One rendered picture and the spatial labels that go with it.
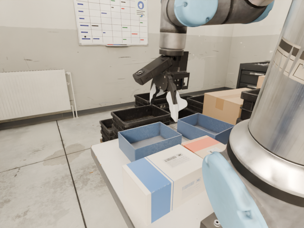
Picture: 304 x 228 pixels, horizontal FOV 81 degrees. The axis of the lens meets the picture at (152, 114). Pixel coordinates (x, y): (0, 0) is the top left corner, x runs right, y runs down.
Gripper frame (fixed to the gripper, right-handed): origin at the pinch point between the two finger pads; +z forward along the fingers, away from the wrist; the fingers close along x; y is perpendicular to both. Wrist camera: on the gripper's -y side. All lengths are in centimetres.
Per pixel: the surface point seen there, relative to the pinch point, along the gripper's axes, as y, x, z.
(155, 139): 5.4, 10.7, 18.0
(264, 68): 173, 65, 7
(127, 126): 11, 55, 35
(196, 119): 30.7, 13.5, 14.6
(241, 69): 173, 91, 13
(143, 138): 0.8, 12.9, 17.5
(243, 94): 28.6, -8.7, -5.7
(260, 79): 91, 20, 1
